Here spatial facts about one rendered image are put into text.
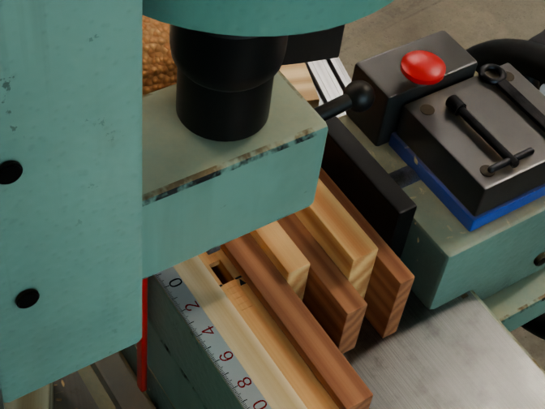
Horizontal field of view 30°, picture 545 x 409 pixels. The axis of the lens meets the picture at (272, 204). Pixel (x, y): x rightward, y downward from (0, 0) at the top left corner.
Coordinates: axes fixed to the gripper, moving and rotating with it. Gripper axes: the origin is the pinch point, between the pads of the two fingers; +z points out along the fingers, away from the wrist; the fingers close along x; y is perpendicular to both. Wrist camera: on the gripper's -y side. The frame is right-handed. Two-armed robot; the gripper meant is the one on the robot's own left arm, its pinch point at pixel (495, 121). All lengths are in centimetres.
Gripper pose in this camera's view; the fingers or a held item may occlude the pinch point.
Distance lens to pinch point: 102.8
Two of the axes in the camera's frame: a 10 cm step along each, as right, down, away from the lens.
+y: 3.5, 4.1, 8.4
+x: -5.2, -6.6, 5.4
